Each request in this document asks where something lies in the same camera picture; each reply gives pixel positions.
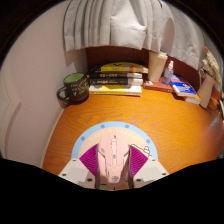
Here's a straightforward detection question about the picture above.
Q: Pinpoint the yellow and black book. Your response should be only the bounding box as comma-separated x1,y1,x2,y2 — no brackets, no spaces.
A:
88,60,149,74

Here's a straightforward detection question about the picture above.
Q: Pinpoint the white lidded tumbler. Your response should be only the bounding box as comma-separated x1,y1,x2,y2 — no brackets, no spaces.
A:
147,50,169,83

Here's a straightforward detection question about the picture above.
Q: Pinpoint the blue book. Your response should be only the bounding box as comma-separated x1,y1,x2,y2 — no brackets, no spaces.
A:
169,73,198,98

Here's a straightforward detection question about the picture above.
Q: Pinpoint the small clear pump bottle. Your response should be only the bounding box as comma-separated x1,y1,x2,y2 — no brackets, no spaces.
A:
161,60,175,87

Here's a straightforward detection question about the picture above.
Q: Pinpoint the white ceramic vase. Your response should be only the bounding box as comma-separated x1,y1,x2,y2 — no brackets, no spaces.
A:
197,68,218,109

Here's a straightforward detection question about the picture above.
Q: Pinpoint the thin red book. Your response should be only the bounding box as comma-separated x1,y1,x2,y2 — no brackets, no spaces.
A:
143,79,174,94

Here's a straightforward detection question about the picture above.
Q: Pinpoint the orange book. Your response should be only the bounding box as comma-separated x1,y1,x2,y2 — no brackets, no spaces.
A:
184,93,202,105

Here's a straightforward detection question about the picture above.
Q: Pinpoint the white pleated curtain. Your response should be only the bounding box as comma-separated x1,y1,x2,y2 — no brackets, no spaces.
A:
62,0,221,71

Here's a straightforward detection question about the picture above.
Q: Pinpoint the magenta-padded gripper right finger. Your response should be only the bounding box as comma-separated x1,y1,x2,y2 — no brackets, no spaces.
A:
127,145,170,190

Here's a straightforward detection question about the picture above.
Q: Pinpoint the pink computer mouse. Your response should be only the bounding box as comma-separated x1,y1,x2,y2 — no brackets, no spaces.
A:
95,133,132,185

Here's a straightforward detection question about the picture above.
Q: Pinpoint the white panelled door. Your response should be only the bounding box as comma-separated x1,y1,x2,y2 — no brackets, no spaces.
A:
0,73,23,158

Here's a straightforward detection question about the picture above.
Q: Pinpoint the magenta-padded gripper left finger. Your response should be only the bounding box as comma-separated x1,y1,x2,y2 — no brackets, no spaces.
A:
57,144,101,190

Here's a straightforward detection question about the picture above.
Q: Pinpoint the round cartoon-print mouse pad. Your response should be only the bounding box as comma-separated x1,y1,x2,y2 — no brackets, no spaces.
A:
71,121,159,161

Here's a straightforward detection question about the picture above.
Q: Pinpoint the yellow and white book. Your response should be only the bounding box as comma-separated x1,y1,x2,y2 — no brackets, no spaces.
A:
88,83,143,98

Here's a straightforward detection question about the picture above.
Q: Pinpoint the dark mug with green inside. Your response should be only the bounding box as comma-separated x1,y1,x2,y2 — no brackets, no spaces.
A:
56,72,90,105

